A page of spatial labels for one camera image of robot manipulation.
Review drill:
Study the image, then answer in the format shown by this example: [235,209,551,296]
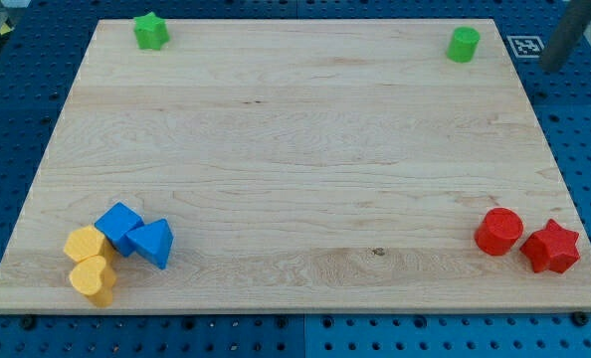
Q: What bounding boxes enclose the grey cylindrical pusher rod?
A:
[539,0,591,73]

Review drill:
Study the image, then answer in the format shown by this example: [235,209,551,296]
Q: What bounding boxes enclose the white fiducial marker tag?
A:
[507,35,544,59]

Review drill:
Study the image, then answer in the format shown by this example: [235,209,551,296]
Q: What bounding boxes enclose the green cylinder block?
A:
[446,26,481,63]

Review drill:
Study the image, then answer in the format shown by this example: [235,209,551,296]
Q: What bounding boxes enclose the red cylinder block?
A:
[474,207,523,256]

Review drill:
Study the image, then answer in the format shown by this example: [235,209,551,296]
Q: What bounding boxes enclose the red star block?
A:
[519,219,580,273]

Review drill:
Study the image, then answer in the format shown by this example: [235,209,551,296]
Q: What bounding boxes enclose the wooden board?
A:
[0,19,591,315]

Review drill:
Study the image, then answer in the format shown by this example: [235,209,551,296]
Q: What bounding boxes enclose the green star block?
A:
[133,12,170,51]

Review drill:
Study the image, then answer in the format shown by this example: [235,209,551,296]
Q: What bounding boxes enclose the blue triangle block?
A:
[126,219,174,269]

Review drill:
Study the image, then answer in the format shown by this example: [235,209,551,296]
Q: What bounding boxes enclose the blue cube block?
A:
[94,202,144,257]

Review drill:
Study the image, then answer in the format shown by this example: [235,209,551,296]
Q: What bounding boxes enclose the yellow hexagon block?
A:
[63,225,115,263]

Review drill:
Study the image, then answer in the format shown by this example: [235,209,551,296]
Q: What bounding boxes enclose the yellow heart block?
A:
[69,256,116,307]

